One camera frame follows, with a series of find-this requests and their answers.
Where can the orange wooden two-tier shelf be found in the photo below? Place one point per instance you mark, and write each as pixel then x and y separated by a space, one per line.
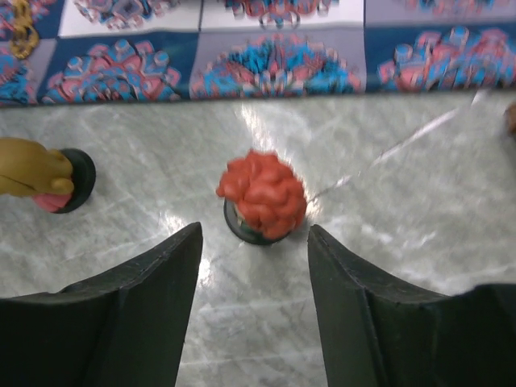
pixel 510 119

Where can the patterned table runner cloth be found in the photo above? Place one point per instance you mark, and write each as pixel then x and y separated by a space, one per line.
pixel 164 51

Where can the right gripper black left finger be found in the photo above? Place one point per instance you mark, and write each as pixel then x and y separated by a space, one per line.
pixel 123 327

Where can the olive-hat figurine toy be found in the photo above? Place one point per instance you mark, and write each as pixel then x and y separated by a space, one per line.
pixel 58 181

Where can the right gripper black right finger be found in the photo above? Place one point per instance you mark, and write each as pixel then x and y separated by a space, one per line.
pixel 378 330

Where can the gold fork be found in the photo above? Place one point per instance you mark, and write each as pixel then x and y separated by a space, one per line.
pixel 25 37

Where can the red-haired figurine toy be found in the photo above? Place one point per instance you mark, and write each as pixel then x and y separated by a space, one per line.
pixel 264 201

